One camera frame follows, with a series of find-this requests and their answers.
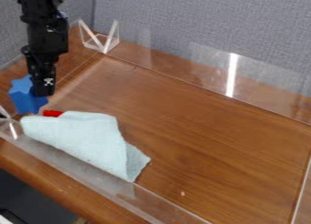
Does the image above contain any clear acrylic corner bracket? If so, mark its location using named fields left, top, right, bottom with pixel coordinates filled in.
left=77, top=20, right=120, bottom=55

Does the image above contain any blue star foam block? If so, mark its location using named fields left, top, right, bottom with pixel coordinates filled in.
left=6, top=75, right=48, bottom=115

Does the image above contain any red block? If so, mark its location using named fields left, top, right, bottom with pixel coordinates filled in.
left=42, top=110, right=62, bottom=117

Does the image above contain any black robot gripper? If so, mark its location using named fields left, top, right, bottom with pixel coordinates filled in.
left=17, top=0, right=69, bottom=97

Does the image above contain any clear acrylic left bracket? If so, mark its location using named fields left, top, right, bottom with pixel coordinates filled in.
left=0, top=105, right=18, bottom=139

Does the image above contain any light blue cloth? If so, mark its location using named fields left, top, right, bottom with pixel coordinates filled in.
left=20, top=111, right=150, bottom=182

